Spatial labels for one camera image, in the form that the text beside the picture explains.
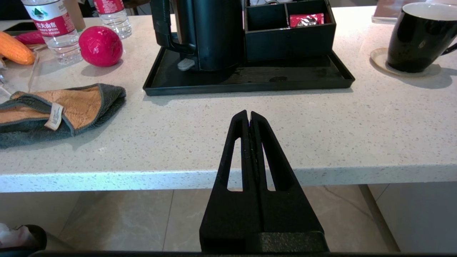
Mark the dark pink vegetable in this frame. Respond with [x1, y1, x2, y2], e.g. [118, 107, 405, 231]
[15, 31, 46, 45]

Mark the red ball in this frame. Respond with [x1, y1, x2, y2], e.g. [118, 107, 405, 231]
[79, 26, 124, 67]

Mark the silver trash bin black liner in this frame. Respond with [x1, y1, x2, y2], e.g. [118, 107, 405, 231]
[0, 224, 47, 257]

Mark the clear plastic bag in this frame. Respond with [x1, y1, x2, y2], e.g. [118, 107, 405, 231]
[0, 45, 40, 102]

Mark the beige round coaster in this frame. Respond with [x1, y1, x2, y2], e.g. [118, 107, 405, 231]
[370, 47, 442, 77]

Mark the brown paper cup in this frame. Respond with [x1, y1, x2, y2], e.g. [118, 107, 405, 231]
[63, 0, 87, 32]

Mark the black compartment organizer box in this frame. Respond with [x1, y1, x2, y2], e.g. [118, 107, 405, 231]
[243, 0, 337, 62]

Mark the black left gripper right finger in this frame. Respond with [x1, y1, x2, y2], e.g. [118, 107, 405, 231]
[250, 111, 329, 252]

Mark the black electric kettle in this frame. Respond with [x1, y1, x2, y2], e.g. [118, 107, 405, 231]
[150, 0, 246, 72]

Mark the blurred red-capped water bottle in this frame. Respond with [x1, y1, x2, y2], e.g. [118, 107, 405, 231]
[21, 0, 83, 65]

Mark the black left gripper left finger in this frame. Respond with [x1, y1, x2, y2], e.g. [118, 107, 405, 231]
[199, 110, 263, 252]

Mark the black mug white inside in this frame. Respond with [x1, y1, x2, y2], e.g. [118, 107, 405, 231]
[386, 3, 457, 73]

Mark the red sachet packet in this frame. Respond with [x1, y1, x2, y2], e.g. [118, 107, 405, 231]
[289, 13, 325, 28]

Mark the white table support frame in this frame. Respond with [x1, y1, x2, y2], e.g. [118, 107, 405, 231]
[368, 184, 457, 254]

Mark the QR code sign stand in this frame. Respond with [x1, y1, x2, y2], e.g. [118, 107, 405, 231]
[371, 0, 406, 24]

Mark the orange fruit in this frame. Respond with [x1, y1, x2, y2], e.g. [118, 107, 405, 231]
[0, 31, 35, 66]

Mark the brown and black cloth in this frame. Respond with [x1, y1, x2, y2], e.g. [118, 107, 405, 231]
[0, 83, 127, 150]

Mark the black serving tray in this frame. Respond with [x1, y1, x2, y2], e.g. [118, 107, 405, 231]
[143, 46, 356, 97]

